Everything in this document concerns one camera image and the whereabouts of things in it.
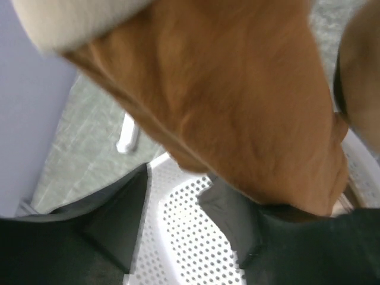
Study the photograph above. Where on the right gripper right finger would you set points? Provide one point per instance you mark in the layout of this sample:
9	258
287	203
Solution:
283	245

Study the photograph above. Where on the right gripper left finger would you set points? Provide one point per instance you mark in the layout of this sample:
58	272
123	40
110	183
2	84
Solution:
90	241

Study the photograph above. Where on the orange-brown underwear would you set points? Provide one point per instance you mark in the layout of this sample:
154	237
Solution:
235	88

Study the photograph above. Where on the white perforated laundry basket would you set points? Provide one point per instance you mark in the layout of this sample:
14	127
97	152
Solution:
180	244

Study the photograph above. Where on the silver drying rack stand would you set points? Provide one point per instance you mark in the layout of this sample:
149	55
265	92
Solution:
128	137

